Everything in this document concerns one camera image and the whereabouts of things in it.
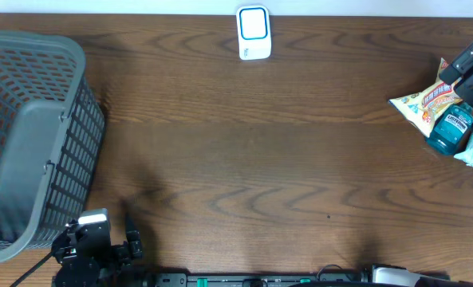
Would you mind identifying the yellow snack chip bag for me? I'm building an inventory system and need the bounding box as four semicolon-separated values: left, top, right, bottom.
388;58;463;137

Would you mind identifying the blue Listerine mouthwash bottle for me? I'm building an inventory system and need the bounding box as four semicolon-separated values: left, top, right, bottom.
425;102;473;155

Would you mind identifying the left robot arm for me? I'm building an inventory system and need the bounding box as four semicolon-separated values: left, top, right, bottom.
51;209;152;287

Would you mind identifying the white barcode scanner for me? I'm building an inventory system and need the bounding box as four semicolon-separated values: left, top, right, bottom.
236;5;272;61

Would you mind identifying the grey plastic shopping basket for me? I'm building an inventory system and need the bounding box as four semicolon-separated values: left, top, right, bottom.
0;30;105;263

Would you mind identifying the left camera cable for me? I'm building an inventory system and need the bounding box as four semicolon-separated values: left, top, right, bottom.
8;250;56;287

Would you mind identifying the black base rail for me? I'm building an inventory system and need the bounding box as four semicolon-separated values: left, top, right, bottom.
147;271;369;287

